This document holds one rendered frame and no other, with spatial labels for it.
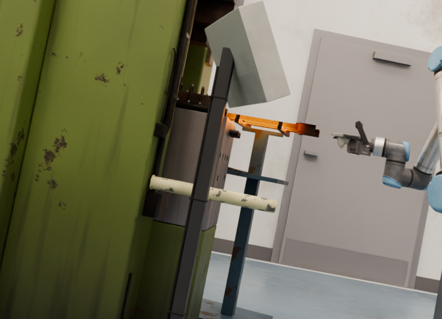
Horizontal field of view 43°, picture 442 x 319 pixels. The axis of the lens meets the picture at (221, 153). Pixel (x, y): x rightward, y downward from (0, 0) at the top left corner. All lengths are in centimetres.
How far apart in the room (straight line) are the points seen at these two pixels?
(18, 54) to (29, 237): 62
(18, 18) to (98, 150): 51
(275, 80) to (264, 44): 11
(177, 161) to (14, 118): 62
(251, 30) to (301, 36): 376
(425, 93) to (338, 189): 120
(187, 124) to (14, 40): 69
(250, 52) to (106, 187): 69
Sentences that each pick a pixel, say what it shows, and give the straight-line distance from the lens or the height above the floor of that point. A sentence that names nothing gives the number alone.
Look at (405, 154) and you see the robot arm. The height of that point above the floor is 95.
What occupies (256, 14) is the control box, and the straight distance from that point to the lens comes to 165.
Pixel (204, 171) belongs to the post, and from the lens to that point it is 173.
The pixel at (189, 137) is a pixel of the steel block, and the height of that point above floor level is 81.
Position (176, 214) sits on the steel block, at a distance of 220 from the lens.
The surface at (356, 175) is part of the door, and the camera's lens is 532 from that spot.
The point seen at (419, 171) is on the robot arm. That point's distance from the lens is 280.
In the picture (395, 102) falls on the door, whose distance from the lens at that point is 547.
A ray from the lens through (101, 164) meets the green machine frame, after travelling 197.
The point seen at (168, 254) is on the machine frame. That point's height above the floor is 35.
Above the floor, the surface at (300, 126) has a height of 99.
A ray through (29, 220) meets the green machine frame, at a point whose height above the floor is 41.
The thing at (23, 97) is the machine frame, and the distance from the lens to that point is 201.
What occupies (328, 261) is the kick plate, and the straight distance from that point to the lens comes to 531.
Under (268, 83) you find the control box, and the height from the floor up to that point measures 97.
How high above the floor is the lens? 69
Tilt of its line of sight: 2 degrees up
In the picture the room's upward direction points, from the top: 11 degrees clockwise
